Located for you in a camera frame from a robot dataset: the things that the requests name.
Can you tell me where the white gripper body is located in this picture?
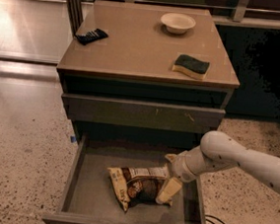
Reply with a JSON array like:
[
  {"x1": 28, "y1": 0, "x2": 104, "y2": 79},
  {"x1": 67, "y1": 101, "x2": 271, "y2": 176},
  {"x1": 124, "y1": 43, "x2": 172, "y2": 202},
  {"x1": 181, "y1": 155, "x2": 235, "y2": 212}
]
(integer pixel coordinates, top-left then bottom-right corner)
[{"x1": 170, "y1": 151, "x2": 197, "y2": 183}]

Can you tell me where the brown chip bag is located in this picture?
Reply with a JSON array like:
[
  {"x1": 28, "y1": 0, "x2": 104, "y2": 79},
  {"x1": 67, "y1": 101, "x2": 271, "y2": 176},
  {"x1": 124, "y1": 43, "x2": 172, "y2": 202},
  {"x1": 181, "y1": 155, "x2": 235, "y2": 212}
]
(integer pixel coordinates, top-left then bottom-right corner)
[{"x1": 107, "y1": 165, "x2": 170, "y2": 212}]

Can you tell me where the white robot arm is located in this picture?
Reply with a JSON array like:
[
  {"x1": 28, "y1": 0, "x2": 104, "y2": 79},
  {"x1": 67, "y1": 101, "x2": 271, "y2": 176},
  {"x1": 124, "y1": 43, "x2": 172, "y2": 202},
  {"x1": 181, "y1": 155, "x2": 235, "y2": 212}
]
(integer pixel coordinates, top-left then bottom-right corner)
[{"x1": 156, "y1": 131, "x2": 280, "y2": 204}]

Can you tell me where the open middle drawer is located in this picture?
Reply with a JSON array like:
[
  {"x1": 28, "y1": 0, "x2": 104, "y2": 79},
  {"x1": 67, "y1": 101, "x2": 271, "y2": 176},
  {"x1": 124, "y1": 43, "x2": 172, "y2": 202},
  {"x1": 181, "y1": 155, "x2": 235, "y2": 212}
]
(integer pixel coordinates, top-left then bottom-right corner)
[{"x1": 42, "y1": 140, "x2": 206, "y2": 224}]

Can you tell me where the brown drawer cabinet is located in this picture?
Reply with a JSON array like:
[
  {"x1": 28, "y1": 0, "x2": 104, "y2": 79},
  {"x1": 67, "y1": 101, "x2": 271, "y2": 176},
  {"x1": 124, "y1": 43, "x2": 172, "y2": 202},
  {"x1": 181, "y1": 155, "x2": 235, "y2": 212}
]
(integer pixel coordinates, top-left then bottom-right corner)
[{"x1": 57, "y1": 0, "x2": 240, "y2": 149}]

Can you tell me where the closed top drawer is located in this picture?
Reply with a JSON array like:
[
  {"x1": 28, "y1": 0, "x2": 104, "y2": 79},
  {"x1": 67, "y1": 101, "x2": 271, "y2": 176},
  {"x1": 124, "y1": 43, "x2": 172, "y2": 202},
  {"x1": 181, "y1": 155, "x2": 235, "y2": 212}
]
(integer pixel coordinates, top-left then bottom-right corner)
[{"x1": 62, "y1": 94, "x2": 225, "y2": 134}]

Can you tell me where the green yellow sponge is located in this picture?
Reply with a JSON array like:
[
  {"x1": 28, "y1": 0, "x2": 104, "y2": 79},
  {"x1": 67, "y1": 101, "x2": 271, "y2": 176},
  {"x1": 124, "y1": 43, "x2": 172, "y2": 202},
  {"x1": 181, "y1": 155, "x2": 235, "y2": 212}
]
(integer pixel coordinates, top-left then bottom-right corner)
[{"x1": 172, "y1": 54, "x2": 210, "y2": 80}]

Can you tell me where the blue tape piece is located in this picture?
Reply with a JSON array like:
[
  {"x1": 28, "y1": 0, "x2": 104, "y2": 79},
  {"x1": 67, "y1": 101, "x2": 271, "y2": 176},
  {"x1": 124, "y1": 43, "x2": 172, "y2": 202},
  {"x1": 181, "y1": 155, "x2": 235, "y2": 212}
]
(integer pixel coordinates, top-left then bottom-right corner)
[{"x1": 70, "y1": 136, "x2": 77, "y2": 143}]

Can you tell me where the white ceramic bowl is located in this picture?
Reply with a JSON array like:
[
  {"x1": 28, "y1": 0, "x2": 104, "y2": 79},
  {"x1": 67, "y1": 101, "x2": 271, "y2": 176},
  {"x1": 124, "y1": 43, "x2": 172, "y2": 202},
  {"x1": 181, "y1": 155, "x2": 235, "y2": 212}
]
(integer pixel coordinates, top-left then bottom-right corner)
[{"x1": 161, "y1": 13, "x2": 196, "y2": 36}]

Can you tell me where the black snack bar packet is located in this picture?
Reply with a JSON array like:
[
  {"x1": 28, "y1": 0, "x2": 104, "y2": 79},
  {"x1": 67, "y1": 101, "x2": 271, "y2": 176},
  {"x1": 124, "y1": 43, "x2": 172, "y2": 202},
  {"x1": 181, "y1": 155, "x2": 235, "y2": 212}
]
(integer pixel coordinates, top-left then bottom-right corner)
[{"x1": 75, "y1": 29, "x2": 107, "y2": 45}]

